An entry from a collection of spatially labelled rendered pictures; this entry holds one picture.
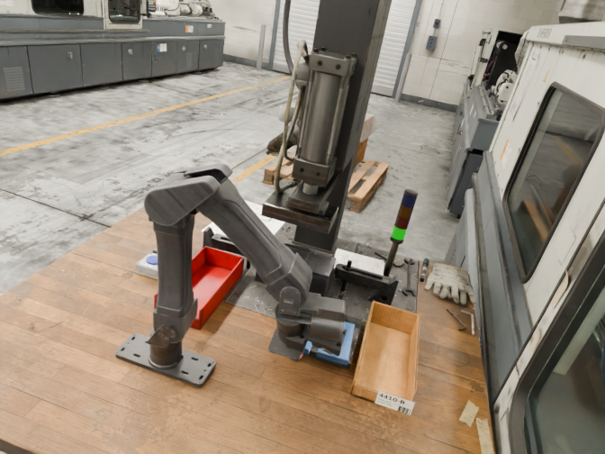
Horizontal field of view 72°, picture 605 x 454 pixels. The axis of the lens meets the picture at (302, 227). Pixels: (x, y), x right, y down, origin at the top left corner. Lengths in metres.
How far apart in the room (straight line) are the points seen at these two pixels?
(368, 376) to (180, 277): 0.47
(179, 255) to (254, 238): 0.14
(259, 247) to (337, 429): 0.40
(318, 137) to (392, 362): 0.55
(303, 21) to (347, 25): 9.65
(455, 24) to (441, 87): 1.25
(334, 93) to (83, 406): 0.79
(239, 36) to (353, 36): 10.37
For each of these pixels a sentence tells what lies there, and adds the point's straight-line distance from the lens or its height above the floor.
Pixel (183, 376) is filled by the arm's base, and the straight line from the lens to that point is 0.92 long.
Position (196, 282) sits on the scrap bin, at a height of 0.91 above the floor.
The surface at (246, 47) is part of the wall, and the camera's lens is 11.31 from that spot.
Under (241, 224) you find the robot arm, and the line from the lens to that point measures 0.68.
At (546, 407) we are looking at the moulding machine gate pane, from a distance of 0.94.
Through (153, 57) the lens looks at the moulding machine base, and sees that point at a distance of 7.97.
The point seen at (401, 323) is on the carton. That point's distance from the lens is 1.12.
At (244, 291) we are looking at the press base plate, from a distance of 1.15.
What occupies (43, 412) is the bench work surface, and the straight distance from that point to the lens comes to 0.93.
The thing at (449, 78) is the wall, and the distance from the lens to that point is 10.18.
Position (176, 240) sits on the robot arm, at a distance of 0.73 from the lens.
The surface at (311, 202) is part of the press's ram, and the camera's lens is 1.02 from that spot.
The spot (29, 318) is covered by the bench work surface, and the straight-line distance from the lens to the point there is 1.12.
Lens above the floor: 1.60
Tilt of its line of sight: 28 degrees down
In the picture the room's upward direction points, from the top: 10 degrees clockwise
